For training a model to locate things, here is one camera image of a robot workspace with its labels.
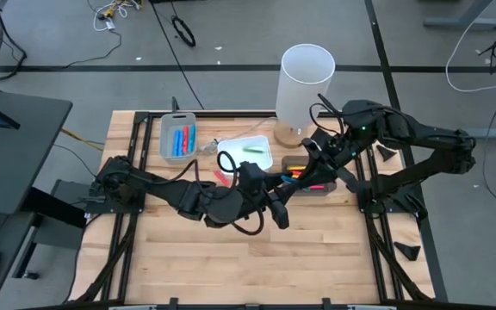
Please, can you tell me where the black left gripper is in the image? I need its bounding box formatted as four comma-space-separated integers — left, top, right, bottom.
230, 162, 307, 230

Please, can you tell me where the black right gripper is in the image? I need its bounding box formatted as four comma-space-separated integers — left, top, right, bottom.
293, 137, 361, 194

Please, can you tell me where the dark grey plastic bin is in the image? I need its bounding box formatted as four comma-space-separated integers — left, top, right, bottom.
281, 154, 338, 198

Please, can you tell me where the white plastic bin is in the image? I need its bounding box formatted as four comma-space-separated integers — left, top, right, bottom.
215, 134, 274, 181

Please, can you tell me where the white shade table lamp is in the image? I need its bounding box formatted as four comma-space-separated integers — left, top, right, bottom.
273, 42, 337, 149

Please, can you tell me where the light grey plastic bin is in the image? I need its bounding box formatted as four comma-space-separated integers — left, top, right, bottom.
159, 111, 198, 165

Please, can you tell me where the grey table leg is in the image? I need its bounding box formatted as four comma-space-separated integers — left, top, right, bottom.
457, 116, 496, 140
423, 0, 496, 31

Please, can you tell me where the black desk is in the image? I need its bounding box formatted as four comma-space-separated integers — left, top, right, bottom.
0, 88, 86, 310

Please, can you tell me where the black triangular bracket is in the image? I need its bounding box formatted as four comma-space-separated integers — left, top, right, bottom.
393, 240, 422, 263
375, 145, 399, 163

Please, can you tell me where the clear lamp cord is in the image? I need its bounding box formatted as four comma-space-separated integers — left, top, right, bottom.
195, 115, 277, 152

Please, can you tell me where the white floor cable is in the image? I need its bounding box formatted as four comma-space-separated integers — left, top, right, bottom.
444, 0, 496, 93

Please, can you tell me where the black cable coil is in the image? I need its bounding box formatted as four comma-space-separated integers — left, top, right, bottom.
170, 15, 197, 48

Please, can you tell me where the yellow floor cable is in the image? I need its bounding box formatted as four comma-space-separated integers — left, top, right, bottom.
60, 127, 105, 152

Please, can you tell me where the white cable bundle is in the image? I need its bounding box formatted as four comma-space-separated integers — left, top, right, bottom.
91, 0, 129, 33

